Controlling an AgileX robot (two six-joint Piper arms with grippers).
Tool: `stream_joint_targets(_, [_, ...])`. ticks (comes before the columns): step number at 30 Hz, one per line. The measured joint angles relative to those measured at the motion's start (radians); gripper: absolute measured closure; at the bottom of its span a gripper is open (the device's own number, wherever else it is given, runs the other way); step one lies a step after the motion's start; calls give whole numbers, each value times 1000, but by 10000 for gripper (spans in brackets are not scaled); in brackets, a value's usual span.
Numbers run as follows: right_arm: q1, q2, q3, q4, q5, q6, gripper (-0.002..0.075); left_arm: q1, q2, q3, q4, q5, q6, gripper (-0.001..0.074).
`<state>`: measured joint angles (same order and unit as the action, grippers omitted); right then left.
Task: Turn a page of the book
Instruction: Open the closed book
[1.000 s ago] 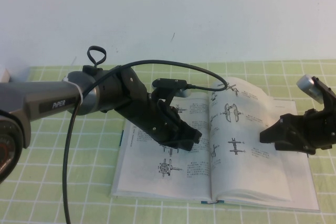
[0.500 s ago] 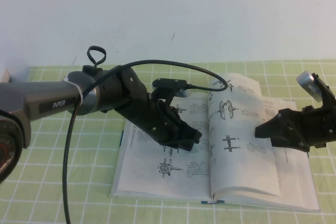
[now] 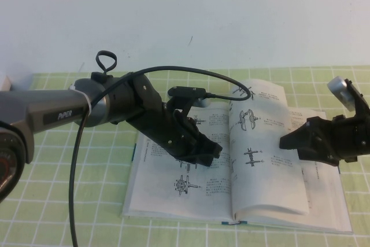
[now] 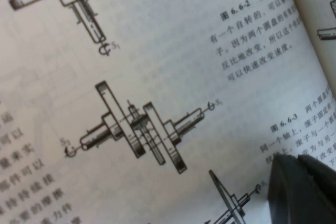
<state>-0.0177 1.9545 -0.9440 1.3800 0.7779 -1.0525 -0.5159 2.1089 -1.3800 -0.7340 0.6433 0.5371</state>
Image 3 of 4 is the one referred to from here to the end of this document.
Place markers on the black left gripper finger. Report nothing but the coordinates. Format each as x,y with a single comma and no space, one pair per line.
199,157
206,144

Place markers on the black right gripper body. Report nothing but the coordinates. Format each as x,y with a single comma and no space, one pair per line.
347,137

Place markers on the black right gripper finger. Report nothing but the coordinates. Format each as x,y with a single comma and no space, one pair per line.
318,154
297,138

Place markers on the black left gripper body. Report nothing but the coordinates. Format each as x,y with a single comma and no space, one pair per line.
162,125

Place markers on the technical book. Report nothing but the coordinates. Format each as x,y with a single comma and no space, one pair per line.
269,171

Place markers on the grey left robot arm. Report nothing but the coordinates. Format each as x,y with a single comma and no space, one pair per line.
52,105

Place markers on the white zip tie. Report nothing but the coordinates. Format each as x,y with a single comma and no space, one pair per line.
86,99

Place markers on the green checked tablecloth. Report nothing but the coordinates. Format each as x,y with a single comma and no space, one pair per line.
72,195

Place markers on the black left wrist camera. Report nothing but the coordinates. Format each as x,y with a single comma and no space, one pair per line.
186,92

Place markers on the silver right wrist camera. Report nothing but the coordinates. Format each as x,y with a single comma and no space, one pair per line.
339,90

